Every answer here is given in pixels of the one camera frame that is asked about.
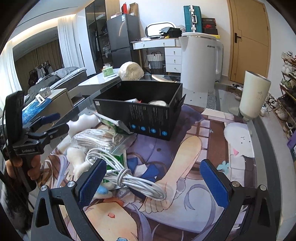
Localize green tissue box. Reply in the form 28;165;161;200
102;66;114;77

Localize black refrigerator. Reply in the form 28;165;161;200
106;14;140;68

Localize cream tumbler cup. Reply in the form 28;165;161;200
239;71;271;121

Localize purple paper bag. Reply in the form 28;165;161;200
287;135;296;162

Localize wooden door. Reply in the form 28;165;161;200
227;1;271;84

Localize shoe rack with shoes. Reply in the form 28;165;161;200
274;51;295;139

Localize person's left hand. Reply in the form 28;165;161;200
4;154;42;181

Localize green white plastic package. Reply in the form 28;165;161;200
95;113;133;135

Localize stacked shoe boxes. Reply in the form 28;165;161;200
202;18;219;37

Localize anime print desk mat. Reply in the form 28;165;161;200
36;104;258;241

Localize woven basket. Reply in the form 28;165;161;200
147;51;165;75

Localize teal suitcase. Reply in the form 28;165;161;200
183;5;203;33

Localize white dresser desk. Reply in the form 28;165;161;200
132;38;182;74

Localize beige side cabinet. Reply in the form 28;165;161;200
21;87;74;126

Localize white plush toy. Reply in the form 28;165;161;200
65;113;117;200

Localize white cylindrical appliance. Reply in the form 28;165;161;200
179;32;223;93

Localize blue package on cabinet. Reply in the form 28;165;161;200
22;98;52;125

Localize black bag on desk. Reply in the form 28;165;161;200
160;27;182;38

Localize bagged white rope bundle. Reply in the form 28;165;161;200
73;128;137;155

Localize white coffee table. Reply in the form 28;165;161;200
77;73;121;95

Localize white cable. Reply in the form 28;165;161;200
85;148;168;201

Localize oval white mirror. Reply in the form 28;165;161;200
144;22;176;39

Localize black cardboard box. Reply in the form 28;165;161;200
93;80;185;141

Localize bagged cream yarn ball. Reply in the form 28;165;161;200
118;61;144;81

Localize bed with grey bedding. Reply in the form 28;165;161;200
24;67;87;106

